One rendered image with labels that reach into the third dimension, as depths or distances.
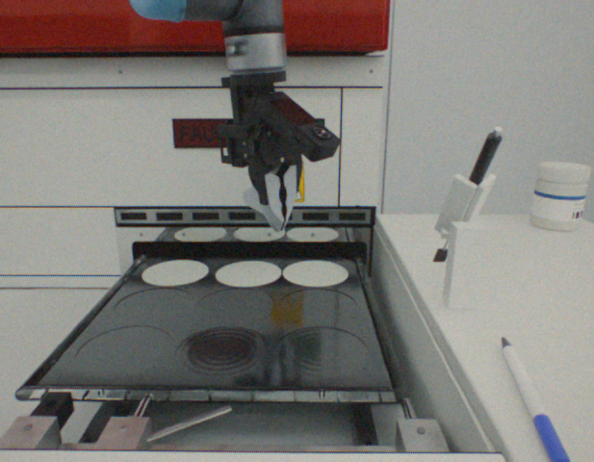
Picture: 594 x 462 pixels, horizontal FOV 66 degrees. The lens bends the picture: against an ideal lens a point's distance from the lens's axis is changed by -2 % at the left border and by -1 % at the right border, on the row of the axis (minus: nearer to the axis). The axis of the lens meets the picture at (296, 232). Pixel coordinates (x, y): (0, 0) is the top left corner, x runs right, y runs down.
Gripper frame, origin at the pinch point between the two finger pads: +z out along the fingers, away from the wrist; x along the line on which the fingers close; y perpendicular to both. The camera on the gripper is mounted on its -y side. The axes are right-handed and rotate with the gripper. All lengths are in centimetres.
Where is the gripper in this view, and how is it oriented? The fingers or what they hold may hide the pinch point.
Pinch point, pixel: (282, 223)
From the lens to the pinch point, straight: 63.5
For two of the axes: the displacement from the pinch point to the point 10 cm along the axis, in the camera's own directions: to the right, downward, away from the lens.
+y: -7.7, -1.8, 6.2
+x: -6.4, 3.2, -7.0
